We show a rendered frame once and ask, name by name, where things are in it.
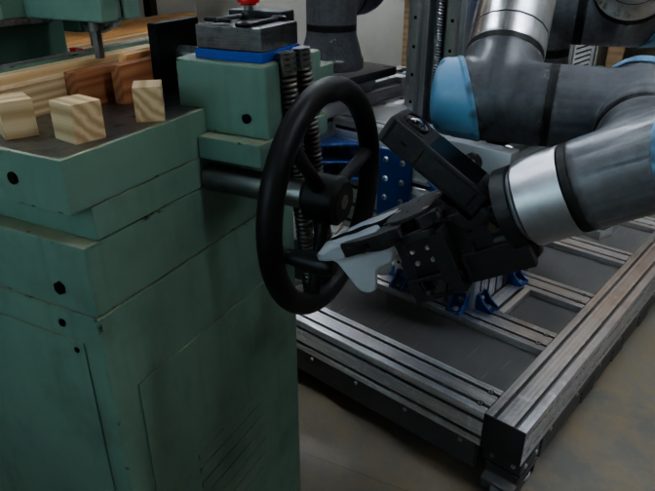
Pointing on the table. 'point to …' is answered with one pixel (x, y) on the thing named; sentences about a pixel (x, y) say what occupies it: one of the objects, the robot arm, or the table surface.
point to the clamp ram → (171, 47)
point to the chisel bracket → (84, 11)
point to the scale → (69, 53)
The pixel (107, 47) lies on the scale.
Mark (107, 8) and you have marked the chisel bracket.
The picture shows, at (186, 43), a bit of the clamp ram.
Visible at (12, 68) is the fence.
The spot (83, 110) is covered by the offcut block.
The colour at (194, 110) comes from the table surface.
